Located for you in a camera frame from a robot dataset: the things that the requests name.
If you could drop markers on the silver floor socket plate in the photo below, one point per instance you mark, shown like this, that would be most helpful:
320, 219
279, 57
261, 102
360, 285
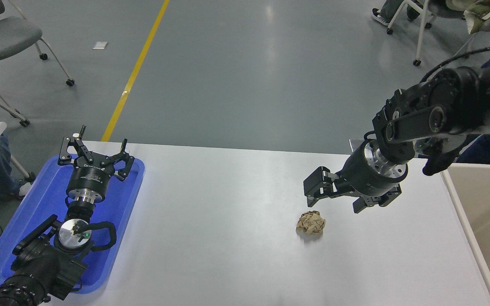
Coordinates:
354, 144

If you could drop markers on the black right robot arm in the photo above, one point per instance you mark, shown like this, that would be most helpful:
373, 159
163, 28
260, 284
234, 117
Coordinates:
440, 106

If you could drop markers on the grey seat wheeled chair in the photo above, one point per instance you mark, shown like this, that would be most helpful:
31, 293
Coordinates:
11, 34

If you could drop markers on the blue plastic tray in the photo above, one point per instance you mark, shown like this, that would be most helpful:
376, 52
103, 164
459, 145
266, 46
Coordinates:
117, 212

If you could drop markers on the olive and beige jacket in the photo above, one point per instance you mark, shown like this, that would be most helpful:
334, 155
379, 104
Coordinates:
481, 17

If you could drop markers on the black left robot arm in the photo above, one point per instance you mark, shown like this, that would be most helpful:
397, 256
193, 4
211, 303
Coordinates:
41, 263

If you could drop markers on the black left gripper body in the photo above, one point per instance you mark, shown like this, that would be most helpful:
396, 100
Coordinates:
89, 178

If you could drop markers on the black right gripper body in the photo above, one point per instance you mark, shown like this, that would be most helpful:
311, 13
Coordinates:
357, 178

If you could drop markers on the tan paper ball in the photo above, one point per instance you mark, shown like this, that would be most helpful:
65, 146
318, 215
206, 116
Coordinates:
311, 222

